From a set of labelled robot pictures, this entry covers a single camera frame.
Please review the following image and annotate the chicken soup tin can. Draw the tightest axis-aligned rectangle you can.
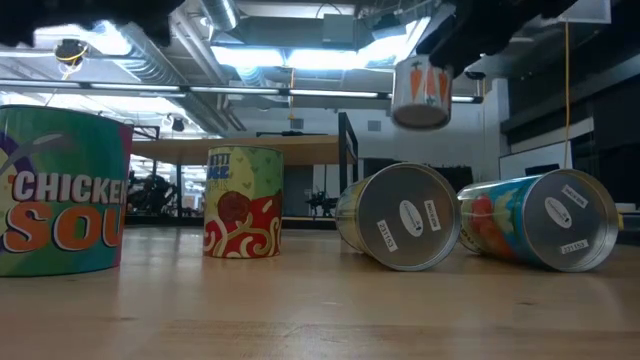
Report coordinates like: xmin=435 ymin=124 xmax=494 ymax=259
xmin=0 ymin=104 xmax=134 ymax=279

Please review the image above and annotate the long ceiling light bar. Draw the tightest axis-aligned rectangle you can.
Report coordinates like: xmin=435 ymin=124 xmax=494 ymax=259
xmin=0 ymin=78 xmax=485 ymax=105

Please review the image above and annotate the tomatoes label tin can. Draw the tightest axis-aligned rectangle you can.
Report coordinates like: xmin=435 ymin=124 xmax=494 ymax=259
xmin=457 ymin=168 xmax=620 ymax=274

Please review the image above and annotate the white wall board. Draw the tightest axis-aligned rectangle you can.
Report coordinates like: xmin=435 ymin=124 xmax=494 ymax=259
xmin=498 ymin=139 xmax=574 ymax=177

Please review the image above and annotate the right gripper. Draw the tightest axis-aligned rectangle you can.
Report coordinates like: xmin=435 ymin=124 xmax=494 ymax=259
xmin=428 ymin=0 xmax=580 ymax=77

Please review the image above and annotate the silver spiral air duct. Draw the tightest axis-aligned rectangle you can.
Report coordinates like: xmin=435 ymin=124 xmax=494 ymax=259
xmin=198 ymin=0 xmax=241 ymax=32
xmin=117 ymin=22 xmax=249 ymax=136

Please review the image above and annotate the spaghetti label tin can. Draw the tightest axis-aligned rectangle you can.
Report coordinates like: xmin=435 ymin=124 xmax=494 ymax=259
xmin=202 ymin=145 xmax=285 ymax=260

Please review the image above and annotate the bright ceiling light panel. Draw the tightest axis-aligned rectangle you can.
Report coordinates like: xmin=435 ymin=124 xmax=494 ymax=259
xmin=209 ymin=17 xmax=432 ymax=71
xmin=29 ymin=19 xmax=134 ymax=56

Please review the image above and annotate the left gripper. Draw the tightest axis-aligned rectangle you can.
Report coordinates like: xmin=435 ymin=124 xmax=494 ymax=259
xmin=0 ymin=0 xmax=186 ymax=49

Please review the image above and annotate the carrot label tin can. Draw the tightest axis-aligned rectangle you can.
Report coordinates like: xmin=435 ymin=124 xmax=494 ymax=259
xmin=390 ymin=53 xmax=454 ymax=132

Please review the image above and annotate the black ceiling cable reel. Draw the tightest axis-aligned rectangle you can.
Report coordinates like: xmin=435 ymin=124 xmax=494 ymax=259
xmin=52 ymin=37 xmax=91 ymax=70

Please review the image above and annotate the yellow label tin can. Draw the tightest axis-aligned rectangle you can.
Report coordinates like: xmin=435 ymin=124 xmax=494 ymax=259
xmin=334 ymin=162 xmax=462 ymax=273

